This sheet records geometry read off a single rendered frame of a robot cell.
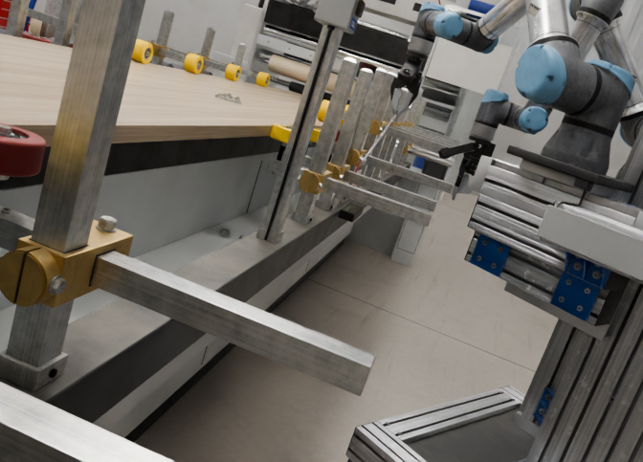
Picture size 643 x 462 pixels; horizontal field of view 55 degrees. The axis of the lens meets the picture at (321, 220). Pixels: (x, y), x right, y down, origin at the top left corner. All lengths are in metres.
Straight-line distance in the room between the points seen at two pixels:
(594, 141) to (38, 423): 1.31
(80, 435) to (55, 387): 0.28
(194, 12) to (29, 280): 11.70
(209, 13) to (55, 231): 11.53
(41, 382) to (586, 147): 1.20
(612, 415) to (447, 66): 3.00
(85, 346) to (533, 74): 1.06
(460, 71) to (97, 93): 3.80
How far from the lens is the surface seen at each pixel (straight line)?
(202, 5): 12.16
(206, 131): 1.21
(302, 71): 4.44
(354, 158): 1.97
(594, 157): 1.50
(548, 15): 1.52
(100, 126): 0.57
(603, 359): 1.66
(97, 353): 0.72
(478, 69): 4.26
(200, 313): 0.59
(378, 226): 4.50
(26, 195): 0.90
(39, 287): 0.58
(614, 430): 1.68
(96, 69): 0.56
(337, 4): 1.24
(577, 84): 1.44
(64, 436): 0.38
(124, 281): 0.61
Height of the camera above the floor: 1.05
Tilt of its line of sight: 12 degrees down
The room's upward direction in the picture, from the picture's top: 18 degrees clockwise
